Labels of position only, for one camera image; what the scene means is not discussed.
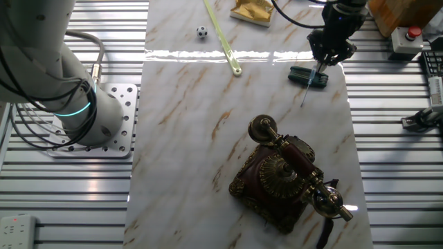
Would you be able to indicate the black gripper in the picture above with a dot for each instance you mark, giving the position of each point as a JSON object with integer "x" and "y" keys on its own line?
{"x": 341, "y": 24}

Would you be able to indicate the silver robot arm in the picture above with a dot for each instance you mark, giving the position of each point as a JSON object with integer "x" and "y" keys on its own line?
{"x": 34, "y": 69}

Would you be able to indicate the green hex key set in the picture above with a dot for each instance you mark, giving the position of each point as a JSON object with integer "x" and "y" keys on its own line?
{"x": 299, "y": 76}

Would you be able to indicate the red emergency stop button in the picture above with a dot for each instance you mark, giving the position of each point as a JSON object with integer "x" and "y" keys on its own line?
{"x": 405, "y": 43}

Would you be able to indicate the brown cardboard box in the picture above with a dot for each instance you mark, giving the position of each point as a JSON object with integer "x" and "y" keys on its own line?
{"x": 401, "y": 14}

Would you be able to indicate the gold tissue pack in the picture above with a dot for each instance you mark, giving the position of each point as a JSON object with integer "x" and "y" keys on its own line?
{"x": 251, "y": 12}

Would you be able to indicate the black keyboard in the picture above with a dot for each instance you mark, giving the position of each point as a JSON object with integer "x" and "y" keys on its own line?
{"x": 434, "y": 64}

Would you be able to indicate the yellow-green fly swatter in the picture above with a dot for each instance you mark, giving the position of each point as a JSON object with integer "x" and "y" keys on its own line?
{"x": 226, "y": 50}

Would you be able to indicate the white crumpled sheet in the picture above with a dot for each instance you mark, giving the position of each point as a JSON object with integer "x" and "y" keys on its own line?
{"x": 435, "y": 29}

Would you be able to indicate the mini soccer ball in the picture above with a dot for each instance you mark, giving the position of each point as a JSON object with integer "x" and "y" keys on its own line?
{"x": 202, "y": 32}

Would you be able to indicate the white power strip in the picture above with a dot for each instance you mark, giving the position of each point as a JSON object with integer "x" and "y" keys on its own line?
{"x": 15, "y": 231}

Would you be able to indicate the metal camera mount clamp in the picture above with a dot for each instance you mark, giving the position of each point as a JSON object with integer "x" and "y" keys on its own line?
{"x": 424, "y": 119}

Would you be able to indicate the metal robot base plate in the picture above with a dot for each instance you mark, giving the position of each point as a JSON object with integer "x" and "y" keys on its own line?
{"x": 128, "y": 103}

